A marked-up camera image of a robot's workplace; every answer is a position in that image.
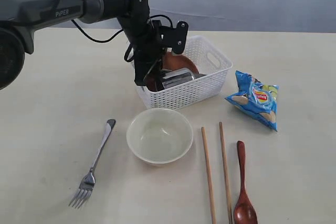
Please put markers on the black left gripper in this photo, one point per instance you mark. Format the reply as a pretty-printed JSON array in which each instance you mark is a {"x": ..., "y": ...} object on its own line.
[{"x": 144, "y": 49}]

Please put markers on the terracotta brown plate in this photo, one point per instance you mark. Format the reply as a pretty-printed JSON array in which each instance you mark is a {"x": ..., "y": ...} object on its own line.
[{"x": 172, "y": 62}]

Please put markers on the stainless steel cup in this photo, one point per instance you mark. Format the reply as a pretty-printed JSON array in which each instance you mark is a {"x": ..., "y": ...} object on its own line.
[{"x": 176, "y": 77}]

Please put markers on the speckled beige ceramic bowl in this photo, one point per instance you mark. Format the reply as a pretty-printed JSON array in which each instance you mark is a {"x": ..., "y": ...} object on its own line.
[{"x": 159, "y": 136}]

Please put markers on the wooden chopstick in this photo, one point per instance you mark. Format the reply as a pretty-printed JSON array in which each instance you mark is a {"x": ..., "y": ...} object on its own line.
[
  {"x": 209, "y": 177},
  {"x": 226, "y": 175}
]

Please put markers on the blue potato chips bag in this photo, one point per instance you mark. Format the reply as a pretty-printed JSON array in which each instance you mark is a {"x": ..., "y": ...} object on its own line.
[{"x": 255, "y": 99}]

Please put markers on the stainless steel fork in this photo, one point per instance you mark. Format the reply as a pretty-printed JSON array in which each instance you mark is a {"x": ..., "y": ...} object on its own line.
[{"x": 87, "y": 183}]

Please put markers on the brown wooden handled spoon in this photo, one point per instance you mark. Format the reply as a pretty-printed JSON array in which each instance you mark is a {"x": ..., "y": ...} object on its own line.
[{"x": 244, "y": 211}]

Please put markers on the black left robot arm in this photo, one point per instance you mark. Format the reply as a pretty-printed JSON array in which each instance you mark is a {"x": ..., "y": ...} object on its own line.
[{"x": 20, "y": 19}]

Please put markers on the white perforated plastic basket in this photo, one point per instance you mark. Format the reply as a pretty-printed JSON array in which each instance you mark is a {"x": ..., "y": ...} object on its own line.
[{"x": 210, "y": 62}]

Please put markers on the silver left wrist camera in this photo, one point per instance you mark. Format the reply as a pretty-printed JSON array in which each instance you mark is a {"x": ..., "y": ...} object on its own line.
[{"x": 174, "y": 38}]

